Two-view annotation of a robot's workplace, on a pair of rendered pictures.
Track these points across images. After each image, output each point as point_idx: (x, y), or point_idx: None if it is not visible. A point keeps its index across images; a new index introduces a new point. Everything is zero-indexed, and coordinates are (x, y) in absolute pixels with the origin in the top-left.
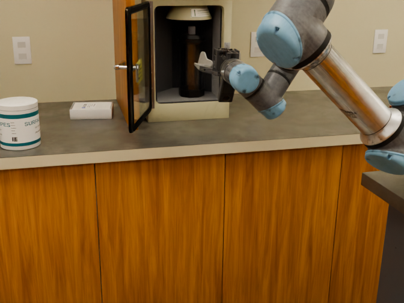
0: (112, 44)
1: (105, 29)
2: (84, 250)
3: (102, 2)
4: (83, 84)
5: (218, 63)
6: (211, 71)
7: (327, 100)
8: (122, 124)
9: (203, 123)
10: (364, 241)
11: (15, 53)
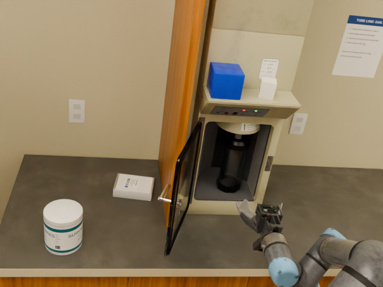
0: (161, 113)
1: (157, 99)
2: None
3: (157, 76)
4: (130, 143)
5: (260, 224)
6: (252, 225)
7: (353, 192)
8: (160, 213)
9: (234, 224)
10: None
11: (70, 113)
